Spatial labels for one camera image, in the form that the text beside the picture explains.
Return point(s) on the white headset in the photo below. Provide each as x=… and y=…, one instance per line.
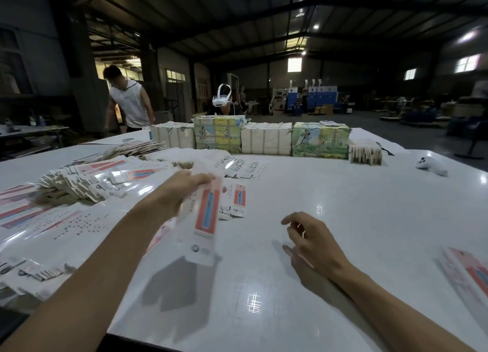
x=222, y=98

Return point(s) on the green yellow carton bundle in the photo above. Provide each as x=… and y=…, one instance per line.
x=219, y=134

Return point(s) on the small black tool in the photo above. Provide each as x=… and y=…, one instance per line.
x=386, y=149

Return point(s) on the green printed carton bundle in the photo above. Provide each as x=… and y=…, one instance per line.
x=321, y=140

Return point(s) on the square bright window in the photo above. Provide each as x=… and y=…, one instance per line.
x=294, y=64

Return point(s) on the person's left forearm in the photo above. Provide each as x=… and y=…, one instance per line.
x=80, y=291

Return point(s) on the row of white cartons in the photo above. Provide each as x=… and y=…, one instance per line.
x=172, y=134
x=267, y=139

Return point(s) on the grey side table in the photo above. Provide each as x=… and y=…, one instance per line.
x=34, y=132

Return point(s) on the blue machine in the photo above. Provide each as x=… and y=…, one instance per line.
x=320, y=98

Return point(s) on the pile of carton blanks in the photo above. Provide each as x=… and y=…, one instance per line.
x=68, y=210

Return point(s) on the black floor stand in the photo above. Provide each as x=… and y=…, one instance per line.
x=476, y=138

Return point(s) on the small wall window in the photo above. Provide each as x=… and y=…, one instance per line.
x=410, y=74

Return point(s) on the person's right forearm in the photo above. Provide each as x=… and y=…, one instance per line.
x=400, y=314

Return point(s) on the toothbrush carton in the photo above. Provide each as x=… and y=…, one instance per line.
x=207, y=210

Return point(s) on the small beige card stack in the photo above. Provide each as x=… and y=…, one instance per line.
x=366, y=155

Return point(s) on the person's left hand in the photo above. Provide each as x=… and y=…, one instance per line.
x=171, y=194

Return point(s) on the blue bins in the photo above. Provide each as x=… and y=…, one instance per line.
x=467, y=127

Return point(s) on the person's right hand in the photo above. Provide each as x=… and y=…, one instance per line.
x=320, y=245

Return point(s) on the double wall window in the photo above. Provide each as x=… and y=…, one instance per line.
x=468, y=63

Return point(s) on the pile of grey flat sheets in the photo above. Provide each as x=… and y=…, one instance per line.
x=122, y=149

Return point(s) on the small white object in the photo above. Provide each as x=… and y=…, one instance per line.
x=431, y=165

